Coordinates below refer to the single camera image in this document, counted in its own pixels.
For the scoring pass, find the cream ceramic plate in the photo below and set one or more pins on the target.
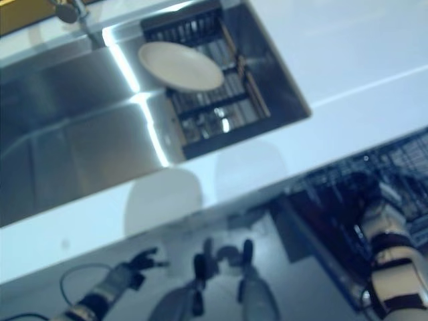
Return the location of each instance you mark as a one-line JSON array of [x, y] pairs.
[[180, 68]]

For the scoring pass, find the black dish drying rack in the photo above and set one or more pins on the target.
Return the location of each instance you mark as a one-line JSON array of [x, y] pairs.
[[214, 110]]

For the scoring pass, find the right robot hand dark palm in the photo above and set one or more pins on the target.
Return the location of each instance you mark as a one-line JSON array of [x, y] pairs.
[[366, 189]]

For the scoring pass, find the stainless steel sink basin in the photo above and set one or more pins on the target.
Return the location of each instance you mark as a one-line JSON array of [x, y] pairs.
[[67, 117]]

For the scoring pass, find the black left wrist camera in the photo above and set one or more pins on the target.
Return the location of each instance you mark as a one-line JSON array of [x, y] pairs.
[[136, 281]]

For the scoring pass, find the chrome pull-down faucet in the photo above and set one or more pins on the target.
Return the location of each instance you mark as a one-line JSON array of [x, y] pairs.
[[83, 20]]

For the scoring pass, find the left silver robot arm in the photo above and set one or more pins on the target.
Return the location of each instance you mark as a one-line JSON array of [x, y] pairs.
[[100, 294]]

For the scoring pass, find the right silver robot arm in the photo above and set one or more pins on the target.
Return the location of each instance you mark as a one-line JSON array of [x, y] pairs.
[[391, 261]]

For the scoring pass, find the left robot hand dark palm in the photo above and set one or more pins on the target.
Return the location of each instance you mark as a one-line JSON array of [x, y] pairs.
[[142, 262]]

